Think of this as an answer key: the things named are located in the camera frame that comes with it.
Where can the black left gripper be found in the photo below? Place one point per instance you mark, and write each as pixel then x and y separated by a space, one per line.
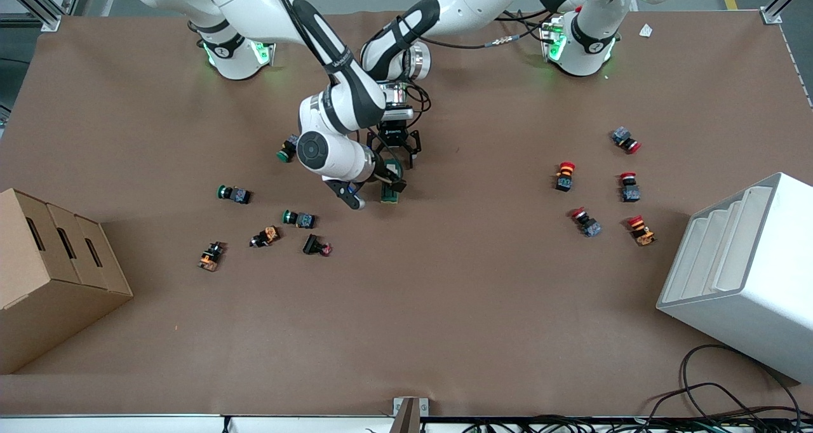
pixel 394 134

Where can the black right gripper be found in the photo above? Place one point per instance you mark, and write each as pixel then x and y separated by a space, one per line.
pixel 385 172

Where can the green load switch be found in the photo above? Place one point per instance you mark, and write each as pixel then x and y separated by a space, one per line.
pixel 392 197

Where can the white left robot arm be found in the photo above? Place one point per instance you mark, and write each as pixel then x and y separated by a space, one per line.
pixel 483 1

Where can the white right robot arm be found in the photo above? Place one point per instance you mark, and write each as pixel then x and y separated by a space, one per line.
pixel 343 103

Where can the brown table cover sheet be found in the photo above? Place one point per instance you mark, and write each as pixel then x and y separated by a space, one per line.
pixel 444 306

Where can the red mushroom button orange block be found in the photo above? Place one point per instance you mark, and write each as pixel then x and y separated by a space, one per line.
pixel 564 176
pixel 641 230

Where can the red mushroom button blue block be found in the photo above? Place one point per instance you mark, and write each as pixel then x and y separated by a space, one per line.
pixel 629 188
pixel 587 223
pixel 625 139

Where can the white paper scrap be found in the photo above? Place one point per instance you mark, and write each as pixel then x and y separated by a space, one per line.
pixel 646 30

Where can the brown cardboard box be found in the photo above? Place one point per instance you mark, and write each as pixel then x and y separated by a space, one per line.
pixel 57 280

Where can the white stepped plastic rack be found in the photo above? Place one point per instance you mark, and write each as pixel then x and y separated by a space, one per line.
pixel 743 274

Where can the black square button switch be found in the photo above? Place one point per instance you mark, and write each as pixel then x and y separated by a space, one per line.
pixel 316 246

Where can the green push button switch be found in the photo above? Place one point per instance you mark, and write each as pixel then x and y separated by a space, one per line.
pixel 299 218
pixel 284 155
pixel 234 194

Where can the orange black selector switch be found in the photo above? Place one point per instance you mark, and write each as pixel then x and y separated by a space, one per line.
pixel 211 256
pixel 265 236

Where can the metal table edge bracket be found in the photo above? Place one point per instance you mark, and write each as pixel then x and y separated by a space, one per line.
pixel 409 414

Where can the white table edge rail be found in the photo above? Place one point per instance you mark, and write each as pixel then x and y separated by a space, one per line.
pixel 127 423

